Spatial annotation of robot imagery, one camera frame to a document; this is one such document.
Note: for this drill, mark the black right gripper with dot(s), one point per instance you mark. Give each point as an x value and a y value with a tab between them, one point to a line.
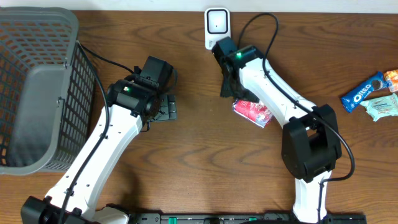
226	92

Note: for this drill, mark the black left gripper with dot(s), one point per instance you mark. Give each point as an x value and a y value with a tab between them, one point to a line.
168	107

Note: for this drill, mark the red purple snack bag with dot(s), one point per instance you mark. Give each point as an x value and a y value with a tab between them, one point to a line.
256	113

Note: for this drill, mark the blue Oreo cookie pack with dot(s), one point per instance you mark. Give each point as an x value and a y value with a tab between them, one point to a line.
354	97

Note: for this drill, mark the teal wet wipes pack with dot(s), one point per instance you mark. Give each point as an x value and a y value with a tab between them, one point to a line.
381	107

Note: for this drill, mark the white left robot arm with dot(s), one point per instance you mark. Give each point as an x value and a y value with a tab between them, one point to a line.
130	103

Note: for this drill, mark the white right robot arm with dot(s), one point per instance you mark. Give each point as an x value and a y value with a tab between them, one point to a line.
310	147

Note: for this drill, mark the grey plastic mesh basket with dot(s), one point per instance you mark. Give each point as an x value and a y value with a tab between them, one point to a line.
47	89

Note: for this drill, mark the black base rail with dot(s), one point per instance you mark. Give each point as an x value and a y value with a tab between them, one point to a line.
284	217

